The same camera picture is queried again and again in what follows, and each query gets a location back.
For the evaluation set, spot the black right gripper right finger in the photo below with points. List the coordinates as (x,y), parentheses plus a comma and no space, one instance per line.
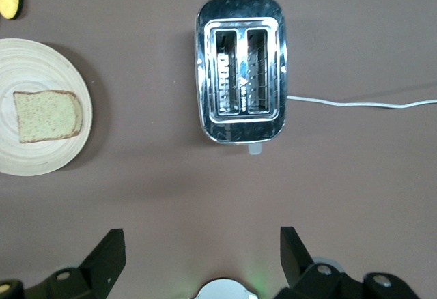
(295,259)

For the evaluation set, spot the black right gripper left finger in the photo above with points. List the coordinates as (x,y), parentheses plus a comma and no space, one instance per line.
(102,261)

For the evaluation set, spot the toast bread slice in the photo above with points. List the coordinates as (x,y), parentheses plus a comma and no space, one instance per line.
(48,116)

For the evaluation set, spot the round light wooden plate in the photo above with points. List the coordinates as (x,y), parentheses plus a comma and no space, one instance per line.
(44,63)

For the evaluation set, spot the white toaster lever knob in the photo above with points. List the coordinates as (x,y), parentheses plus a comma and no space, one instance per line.
(255,149)

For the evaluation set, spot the chrome two-slot toaster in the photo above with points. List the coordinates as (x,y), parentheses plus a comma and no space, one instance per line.
(240,9)

